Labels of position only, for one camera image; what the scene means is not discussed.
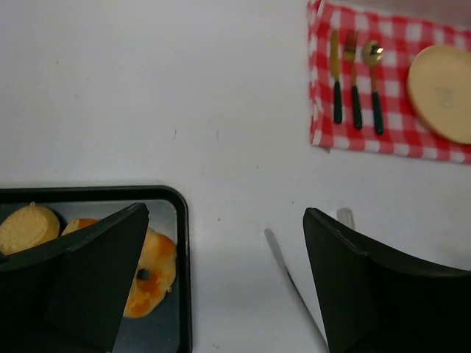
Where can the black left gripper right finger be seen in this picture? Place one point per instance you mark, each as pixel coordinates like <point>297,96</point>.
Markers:
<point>374,298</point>

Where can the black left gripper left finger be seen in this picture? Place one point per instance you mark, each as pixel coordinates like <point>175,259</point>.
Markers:
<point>69,294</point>

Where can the glazed bread with hole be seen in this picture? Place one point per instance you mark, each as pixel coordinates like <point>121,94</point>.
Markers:
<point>155,274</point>

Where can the round pale bun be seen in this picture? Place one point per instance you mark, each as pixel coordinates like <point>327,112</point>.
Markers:
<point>28,227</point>

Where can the black baking tray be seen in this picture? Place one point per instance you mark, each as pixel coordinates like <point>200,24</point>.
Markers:
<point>168,328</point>

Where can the red white checkered cloth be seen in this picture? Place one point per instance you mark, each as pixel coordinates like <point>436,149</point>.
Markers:
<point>402,39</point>

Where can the cream round plate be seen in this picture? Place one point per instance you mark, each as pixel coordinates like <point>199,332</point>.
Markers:
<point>438,87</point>

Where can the gold spoon green handle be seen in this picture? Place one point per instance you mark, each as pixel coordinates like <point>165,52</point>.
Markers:
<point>372,54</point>

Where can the gold knife green handle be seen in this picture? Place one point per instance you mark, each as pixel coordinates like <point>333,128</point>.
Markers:
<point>335,73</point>

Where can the gold fork green handle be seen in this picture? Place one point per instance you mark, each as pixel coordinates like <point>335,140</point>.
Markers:
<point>350,46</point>

